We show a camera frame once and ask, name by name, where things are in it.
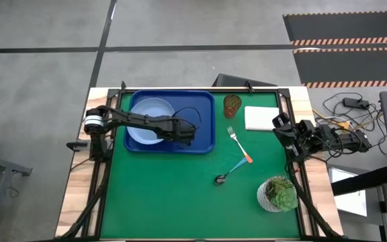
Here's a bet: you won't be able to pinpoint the white sponge block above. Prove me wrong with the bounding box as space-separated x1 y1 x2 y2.
244 106 280 131

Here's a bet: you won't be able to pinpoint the blue-handled metal spoon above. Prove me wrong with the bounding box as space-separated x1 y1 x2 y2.
214 157 249 186

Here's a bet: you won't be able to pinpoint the blue plastic tray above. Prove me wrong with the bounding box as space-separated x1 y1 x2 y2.
123 89 216 155

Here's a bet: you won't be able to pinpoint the orange-handled metal fork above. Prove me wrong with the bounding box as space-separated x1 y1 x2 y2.
226 126 254 165

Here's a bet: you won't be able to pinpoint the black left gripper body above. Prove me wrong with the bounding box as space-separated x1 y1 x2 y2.
161 118 197 140

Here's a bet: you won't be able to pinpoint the black crossbar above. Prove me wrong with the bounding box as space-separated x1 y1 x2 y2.
331 164 387 197

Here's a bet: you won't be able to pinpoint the black hazard-striped floor mat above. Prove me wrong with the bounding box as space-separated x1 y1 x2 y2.
282 11 387 47
292 46 387 89

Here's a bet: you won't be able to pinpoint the black metal table frame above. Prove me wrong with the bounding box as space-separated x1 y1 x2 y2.
54 80 345 241

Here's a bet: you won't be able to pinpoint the light blue plate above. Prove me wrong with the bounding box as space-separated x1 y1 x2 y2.
126 97 176 146

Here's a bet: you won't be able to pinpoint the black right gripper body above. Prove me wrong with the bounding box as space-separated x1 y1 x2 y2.
275 125 308 155

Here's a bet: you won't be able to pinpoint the red translucent cup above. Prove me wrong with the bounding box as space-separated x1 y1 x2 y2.
222 94 243 119

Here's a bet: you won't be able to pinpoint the succulent in white pot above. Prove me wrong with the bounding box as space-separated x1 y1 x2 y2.
256 176 299 214

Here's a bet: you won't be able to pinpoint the white flat box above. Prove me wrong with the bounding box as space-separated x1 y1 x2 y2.
327 167 368 218

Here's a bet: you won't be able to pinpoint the black power adapter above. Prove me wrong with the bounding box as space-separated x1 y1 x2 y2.
342 97 371 110

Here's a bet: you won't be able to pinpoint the green table mat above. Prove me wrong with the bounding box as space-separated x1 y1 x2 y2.
99 91 302 240

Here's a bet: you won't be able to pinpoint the tangled floor cables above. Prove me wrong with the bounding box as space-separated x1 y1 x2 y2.
312 91 387 157

